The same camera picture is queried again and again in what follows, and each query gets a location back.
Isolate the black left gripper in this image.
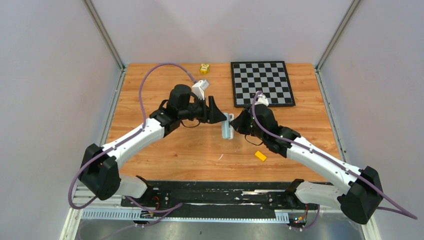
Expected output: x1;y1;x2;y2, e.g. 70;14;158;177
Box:
178;95;227;124

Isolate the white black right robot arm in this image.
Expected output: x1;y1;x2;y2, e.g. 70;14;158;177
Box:
230;104;383;225

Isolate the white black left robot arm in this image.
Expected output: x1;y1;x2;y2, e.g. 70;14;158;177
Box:
76;84;227;207

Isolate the yellow rectangular block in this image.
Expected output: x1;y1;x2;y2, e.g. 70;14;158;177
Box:
254;151;267;162

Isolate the small yellow toy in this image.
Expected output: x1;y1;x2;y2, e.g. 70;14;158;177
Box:
199;63;210;75

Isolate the black grey chessboard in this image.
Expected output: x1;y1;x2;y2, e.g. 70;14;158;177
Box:
230;60;296;108

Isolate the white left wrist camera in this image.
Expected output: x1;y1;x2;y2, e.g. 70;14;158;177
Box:
191;79;210;101

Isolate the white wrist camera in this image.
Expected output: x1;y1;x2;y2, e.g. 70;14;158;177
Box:
253;93;269;107
191;79;210;101

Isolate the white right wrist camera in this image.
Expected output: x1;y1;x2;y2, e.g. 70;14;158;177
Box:
253;93;269;107

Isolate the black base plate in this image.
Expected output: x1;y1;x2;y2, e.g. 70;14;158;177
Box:
134;180;317;211

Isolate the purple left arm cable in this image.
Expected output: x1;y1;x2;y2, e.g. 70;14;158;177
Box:
67;62;200;210

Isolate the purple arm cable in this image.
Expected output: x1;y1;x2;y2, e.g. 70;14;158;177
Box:
250;91;418;221
67;62;200;210

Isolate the aluminium rail base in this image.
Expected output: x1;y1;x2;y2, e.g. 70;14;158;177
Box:
59;185;382;240

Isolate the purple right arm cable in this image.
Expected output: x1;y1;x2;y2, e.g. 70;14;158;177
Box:
250;91;418;221

